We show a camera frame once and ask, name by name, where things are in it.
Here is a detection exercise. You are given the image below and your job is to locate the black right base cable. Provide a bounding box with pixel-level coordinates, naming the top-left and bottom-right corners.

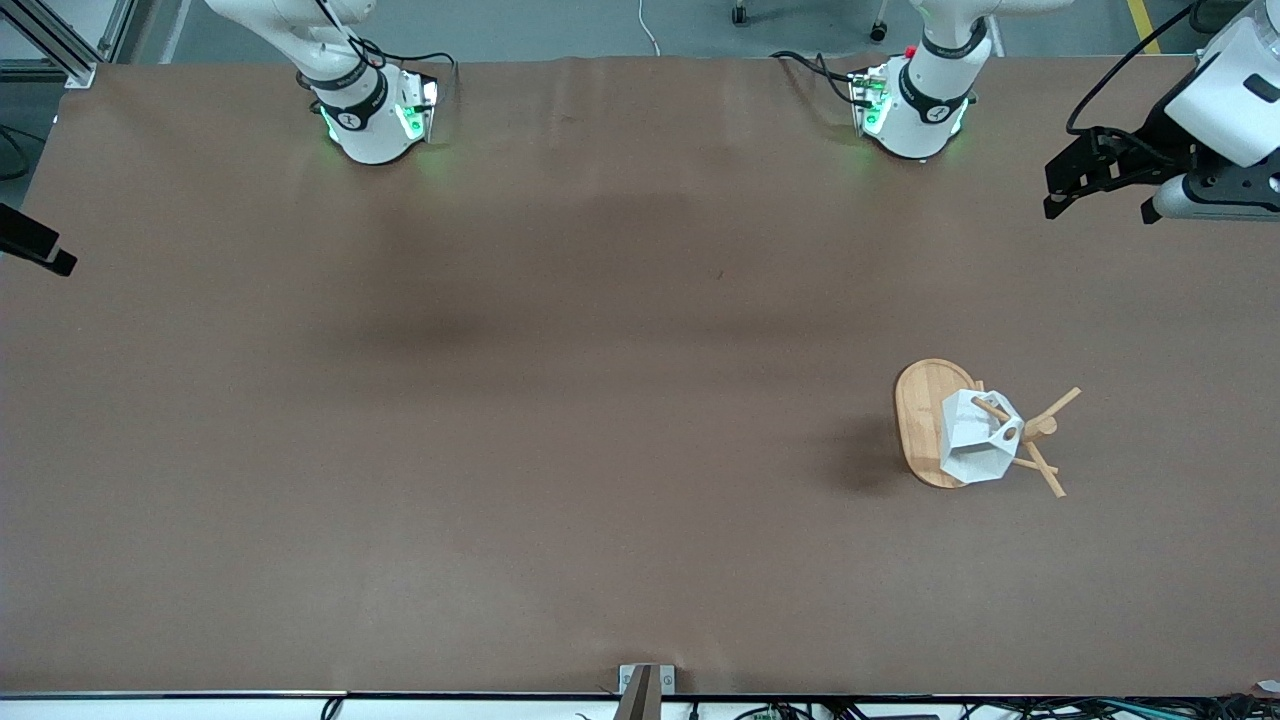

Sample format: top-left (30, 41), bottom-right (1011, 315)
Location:
top-left (350, 38), bottom-right (459, 106)

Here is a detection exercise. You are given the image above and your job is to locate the brown table cover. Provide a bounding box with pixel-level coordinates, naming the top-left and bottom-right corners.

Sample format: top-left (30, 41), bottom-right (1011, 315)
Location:
top-left (0, 55), bottom-right (1280, 698)

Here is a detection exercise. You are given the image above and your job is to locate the white faceted cup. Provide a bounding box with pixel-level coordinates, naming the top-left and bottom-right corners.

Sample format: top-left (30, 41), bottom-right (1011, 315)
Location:
top-left (938, 388), bottom-right (1026, 486)

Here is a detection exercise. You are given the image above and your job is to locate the black left base cable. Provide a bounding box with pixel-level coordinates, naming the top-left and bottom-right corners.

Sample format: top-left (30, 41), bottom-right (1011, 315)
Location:
top-left (770, 50), bottom-right (871, 109)

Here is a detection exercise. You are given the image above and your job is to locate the aluminium frame profile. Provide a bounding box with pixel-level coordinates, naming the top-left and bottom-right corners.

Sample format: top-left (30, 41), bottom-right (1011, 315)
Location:
top-left (0, 0), bottom-right (131, 89)

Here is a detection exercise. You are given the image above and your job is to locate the black base cable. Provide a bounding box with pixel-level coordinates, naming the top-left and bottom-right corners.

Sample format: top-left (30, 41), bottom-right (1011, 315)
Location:
top-left (350, 38), bottom-right (459, 106)
top-left (770, 50), bottom-right (871, 109)

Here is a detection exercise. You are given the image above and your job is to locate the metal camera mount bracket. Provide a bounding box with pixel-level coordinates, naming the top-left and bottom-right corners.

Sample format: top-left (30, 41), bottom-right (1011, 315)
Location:
top-left (612, 664), bottom-right (677, 720)

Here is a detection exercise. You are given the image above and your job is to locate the wooden cup rack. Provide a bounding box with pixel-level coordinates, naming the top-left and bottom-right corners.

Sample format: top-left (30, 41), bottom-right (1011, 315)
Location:
top-left (893, 358), bottom-right (1084, 499)

